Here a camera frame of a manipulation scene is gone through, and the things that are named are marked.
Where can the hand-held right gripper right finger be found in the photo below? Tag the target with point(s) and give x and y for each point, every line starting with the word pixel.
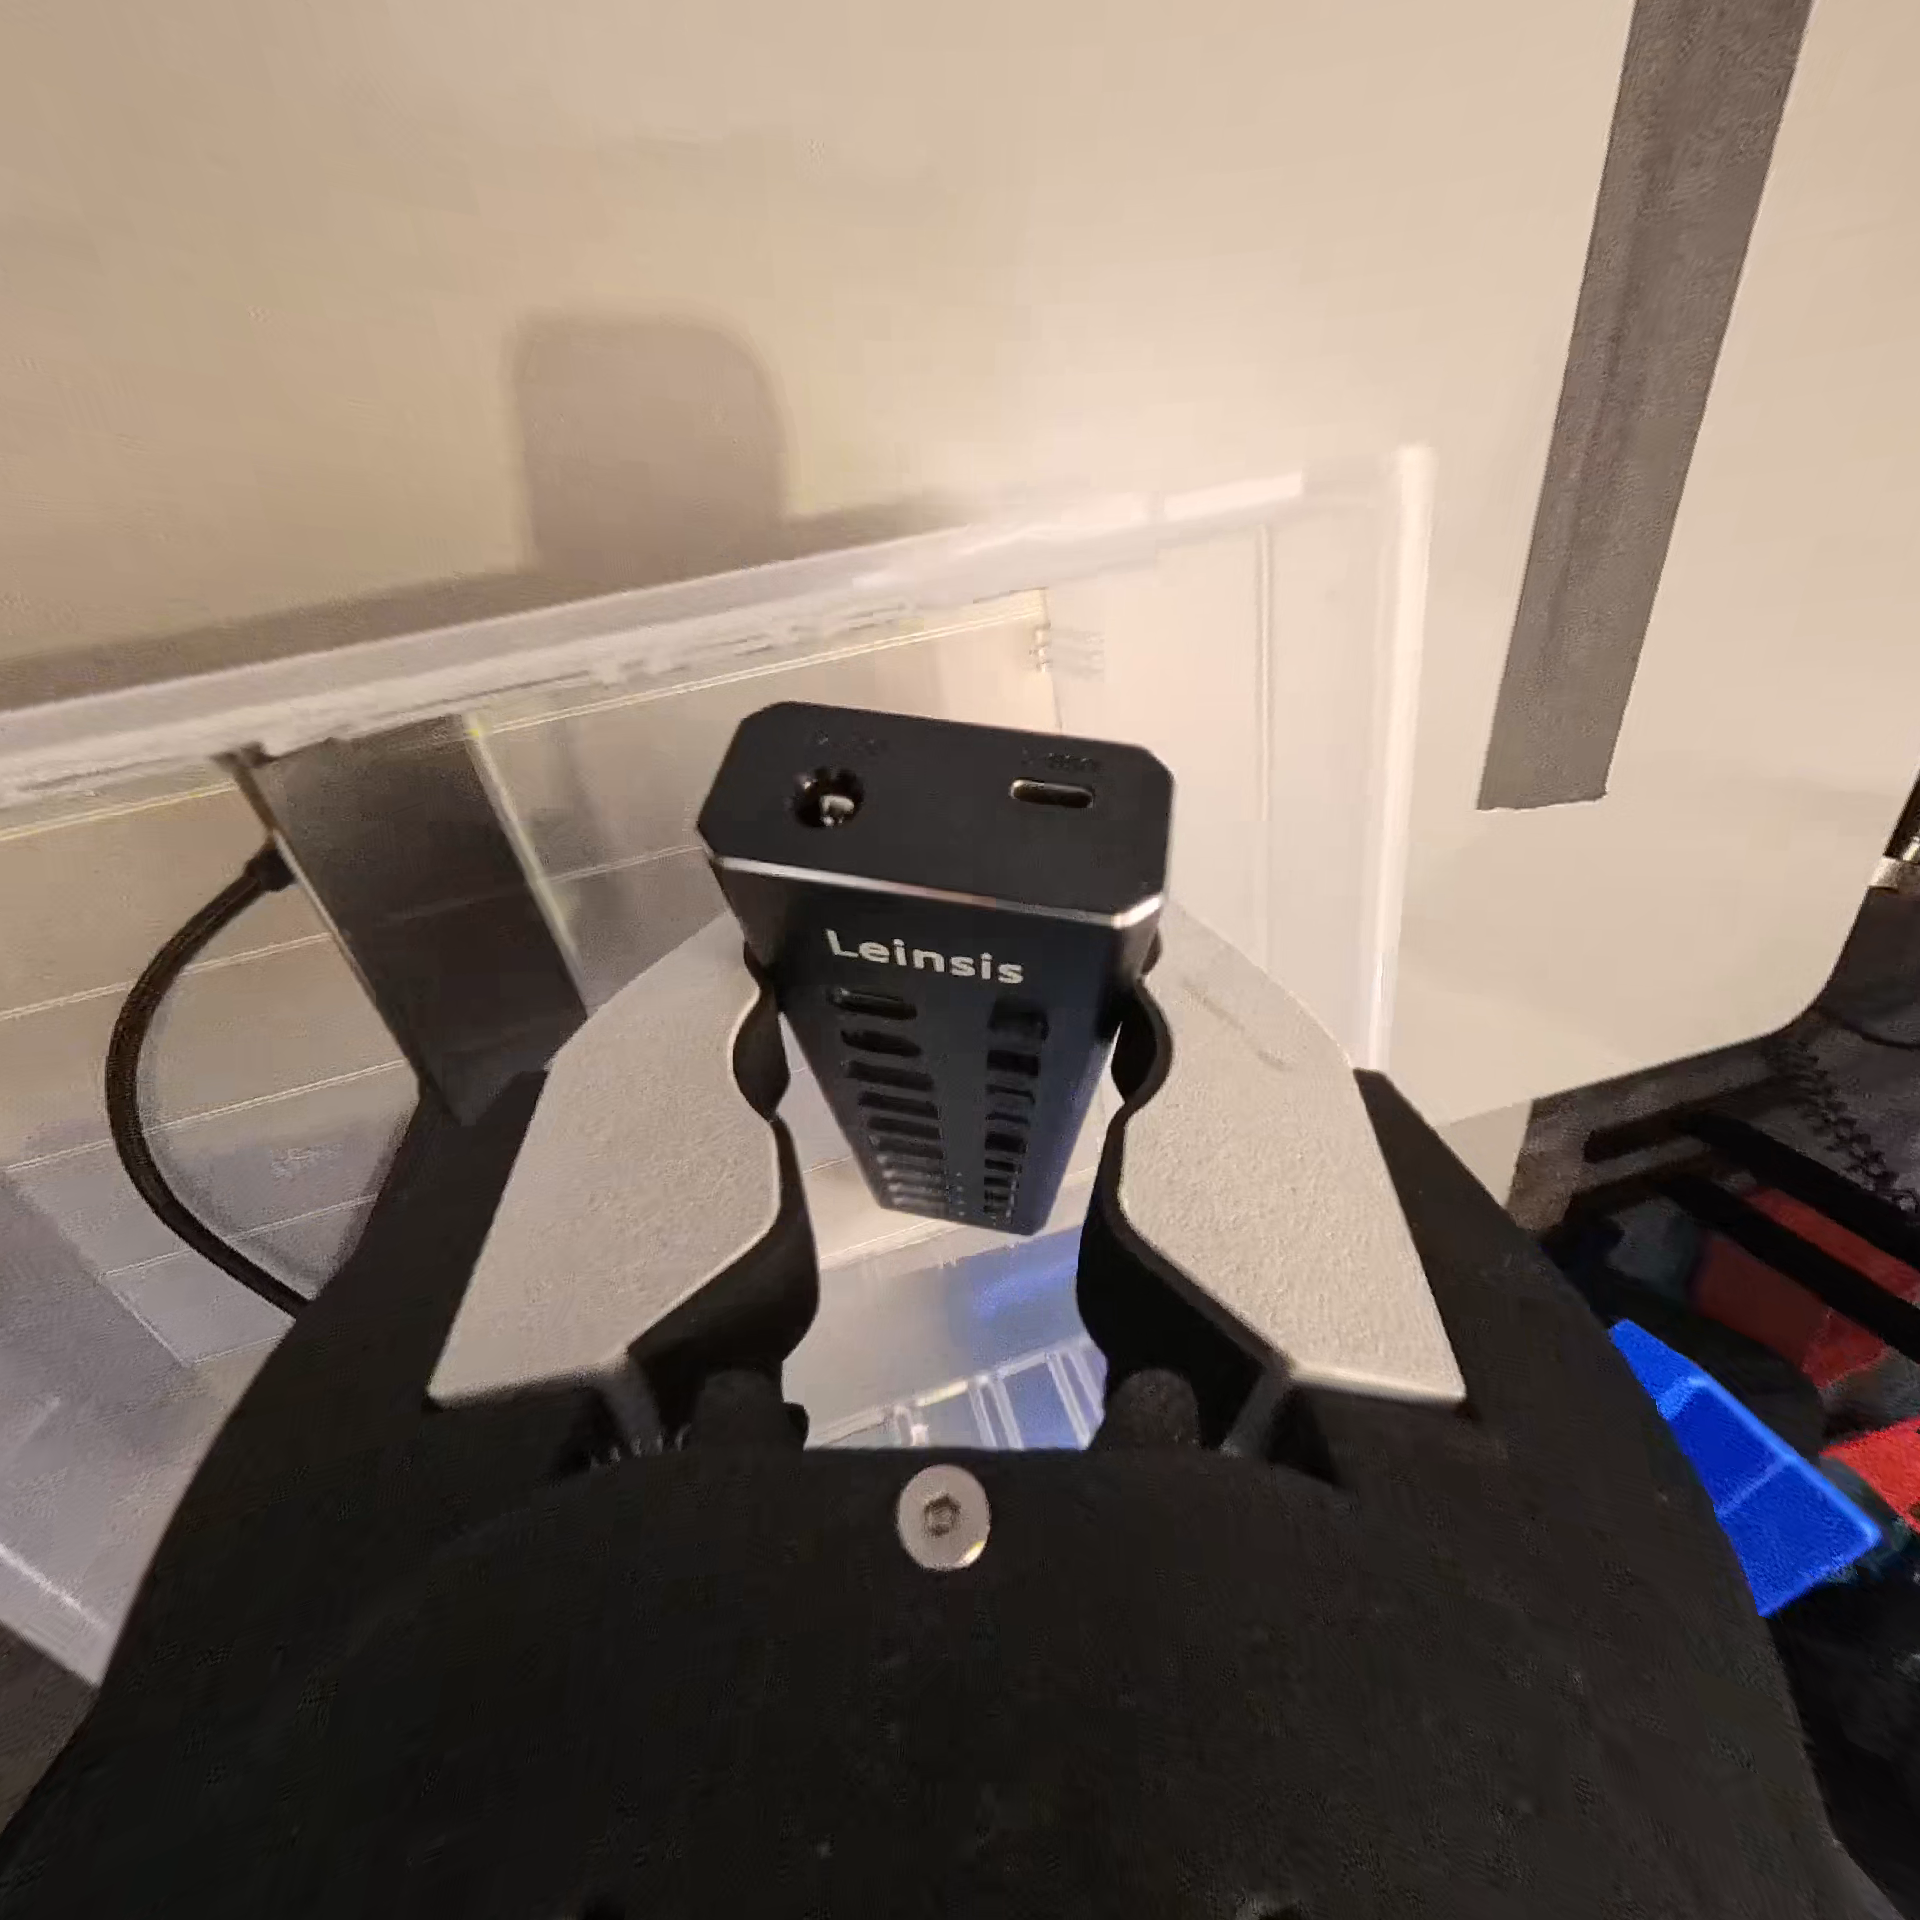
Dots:
pixel 1277 1184

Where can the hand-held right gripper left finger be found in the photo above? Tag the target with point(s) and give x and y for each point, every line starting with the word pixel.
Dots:
pixel 629 1184

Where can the clear plastic bin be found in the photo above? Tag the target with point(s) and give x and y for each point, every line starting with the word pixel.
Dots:
pixel 1201 751

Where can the black usb hub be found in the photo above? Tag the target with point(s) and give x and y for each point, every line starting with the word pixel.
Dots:
pixel 932 839
pixel 405 900

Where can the grey desk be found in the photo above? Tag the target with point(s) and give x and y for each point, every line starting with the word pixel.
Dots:
pixel 901 225

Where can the red and black object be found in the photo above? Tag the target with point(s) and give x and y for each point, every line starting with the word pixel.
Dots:
pixel 1771 1275

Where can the blue plastic bin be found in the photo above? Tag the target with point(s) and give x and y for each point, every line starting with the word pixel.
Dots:
pixel 1724 1454

